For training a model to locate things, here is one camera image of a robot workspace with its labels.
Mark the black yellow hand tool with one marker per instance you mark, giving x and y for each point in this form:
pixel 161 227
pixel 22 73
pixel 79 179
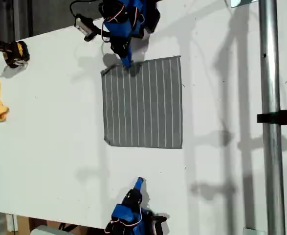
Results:
pixel 16 52

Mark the brown cardboard box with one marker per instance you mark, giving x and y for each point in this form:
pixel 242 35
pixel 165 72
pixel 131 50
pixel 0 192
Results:
pixel 23 225

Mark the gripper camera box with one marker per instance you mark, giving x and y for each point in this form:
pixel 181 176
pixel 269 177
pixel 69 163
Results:
pixel 159 225
pixel 84 25

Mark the white plastic object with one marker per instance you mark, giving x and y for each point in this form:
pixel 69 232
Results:
pixel 43 231

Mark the white table leg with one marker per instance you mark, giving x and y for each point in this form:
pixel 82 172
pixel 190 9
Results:
pixel 11 222

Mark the grey white-striped towel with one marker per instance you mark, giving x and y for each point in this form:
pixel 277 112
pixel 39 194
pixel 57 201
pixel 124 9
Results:
pixel 143 105

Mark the steel post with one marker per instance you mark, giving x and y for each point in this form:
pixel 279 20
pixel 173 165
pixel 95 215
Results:
pixel 270 73

